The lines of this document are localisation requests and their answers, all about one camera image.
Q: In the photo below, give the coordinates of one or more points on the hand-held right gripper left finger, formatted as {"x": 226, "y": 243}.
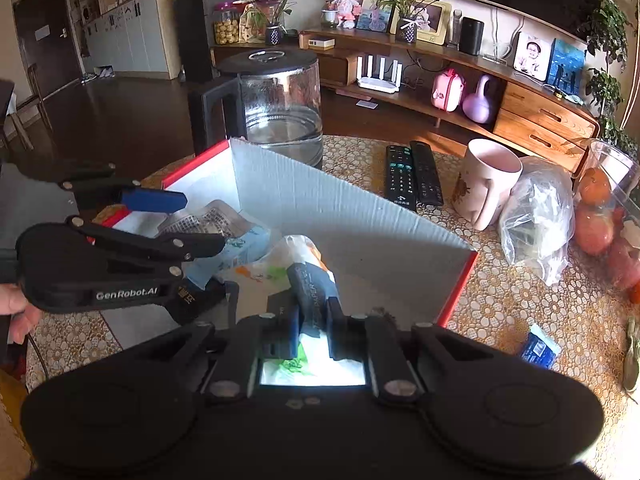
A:
{"x": 282, "y": 335}

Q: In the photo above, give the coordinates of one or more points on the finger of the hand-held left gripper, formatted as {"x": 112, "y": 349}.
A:
{"x": 155, "y": 201}
{"x": 190, "y": 247}

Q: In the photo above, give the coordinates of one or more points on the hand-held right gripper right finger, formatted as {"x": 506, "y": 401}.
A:
{"x": 341, "y": 335}

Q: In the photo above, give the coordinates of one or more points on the silver snack packet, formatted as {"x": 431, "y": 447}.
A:
{"x": 210, "y": 217}

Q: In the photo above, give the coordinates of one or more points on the light blue box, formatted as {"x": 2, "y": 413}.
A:
{"x": 245, "y": 251}

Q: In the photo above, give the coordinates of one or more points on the black snack packet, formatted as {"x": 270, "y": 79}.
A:
{"x": 200, "y": 302}

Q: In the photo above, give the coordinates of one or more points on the white green food bag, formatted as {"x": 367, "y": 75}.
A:
{"x": 310, "y": 285}

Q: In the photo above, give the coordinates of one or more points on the red cardboard box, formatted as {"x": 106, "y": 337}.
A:
{"x": 350, "y": 220}

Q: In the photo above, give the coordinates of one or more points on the desktop with lace tablecloth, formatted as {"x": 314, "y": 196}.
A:
{"x": 500, "y": 300}

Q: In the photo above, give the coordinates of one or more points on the person's left hand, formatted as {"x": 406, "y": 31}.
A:
{"x": 17, "y": 310}

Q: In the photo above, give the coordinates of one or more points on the glass electric kettle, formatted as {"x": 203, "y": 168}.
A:
{"x": 280, "y": 105}

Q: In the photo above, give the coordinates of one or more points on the white cabinets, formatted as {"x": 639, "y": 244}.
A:
{"x": 130, "y": 35}

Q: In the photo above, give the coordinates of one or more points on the black remote control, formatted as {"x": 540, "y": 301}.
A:
{"x": 400, "y": 177}
{"x": 427, "y": 172}

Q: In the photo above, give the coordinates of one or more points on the black cabinet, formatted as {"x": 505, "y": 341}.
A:
{"x": 197, "y": 30}

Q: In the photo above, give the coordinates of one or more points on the jar of cookies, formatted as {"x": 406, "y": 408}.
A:
{"x": 226, "y": 27}

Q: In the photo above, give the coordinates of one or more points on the dark wooden door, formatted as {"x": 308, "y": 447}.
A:
{"x": 42, "y": 40}

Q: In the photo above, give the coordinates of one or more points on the blue packet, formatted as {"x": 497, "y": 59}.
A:
{"x": 540, "y": 347}

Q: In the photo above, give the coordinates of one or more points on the plant in small vase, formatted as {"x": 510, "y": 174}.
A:
{"x": 272, "y": 34}

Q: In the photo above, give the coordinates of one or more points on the pink mug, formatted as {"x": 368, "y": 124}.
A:
{"x": 487, "y": 185}

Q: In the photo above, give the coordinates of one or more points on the small yellow white box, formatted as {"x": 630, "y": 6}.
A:
{"x": 317, "y": 41}

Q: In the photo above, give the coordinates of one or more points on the clear plastic bag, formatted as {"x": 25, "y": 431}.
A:
{"x": 537, "y": 215}

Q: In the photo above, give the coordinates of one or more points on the small cup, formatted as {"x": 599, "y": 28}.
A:
{"x": 330, "y": 19}

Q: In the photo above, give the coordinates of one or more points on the white router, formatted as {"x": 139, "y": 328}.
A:
{"x": 377, "y": 77}

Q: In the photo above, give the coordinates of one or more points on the pink bag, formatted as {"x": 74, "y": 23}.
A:
{"x": 447, "y": 91}

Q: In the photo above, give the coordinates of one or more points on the red apple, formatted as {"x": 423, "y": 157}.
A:
{"x": 625, "y": 262}
{"x": 592, "y": 232}

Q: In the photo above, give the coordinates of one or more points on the purple kettlebell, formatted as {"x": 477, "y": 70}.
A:
{"x": 480, "y": 100}

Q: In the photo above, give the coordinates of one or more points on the pink doll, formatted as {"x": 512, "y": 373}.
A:
{"x": 345, "y": 0}

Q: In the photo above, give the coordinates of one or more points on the green white cloth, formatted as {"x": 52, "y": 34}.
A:
{"x": 632, "y": 360}

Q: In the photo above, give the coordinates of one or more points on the orange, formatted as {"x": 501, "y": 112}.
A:
{"x": 595, "y": 186}

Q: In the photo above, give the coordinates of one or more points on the wooden television stand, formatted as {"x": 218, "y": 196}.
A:
{"x": 540, "y": 110}

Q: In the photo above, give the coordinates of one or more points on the plant in dark vase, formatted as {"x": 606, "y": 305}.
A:
{"x": 406, "y": 31}

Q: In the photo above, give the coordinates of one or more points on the glass fruit bowl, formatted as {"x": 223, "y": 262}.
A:
{"x": 615, "y": 160}

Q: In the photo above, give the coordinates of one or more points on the black speaker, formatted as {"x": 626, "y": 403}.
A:
{"x": 471, "y": 36}

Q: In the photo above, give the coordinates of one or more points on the clear bottle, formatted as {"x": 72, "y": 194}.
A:
{"x": 454, "y": 27}

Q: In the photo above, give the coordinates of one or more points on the blue picture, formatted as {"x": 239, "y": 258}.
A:
{"x": 565, "y": 65}

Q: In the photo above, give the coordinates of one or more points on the green potted plant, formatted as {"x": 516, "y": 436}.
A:
{"x": 607, "y": 30}

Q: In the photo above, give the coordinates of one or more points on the blue photo frame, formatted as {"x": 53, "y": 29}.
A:
{"x": 375, "y": 15}

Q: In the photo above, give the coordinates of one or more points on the wooden photo frame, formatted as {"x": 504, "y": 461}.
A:
{"x": 432, "y": 22}

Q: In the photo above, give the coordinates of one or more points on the white photo frame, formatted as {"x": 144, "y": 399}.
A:
{"x": 532, "y": 56}

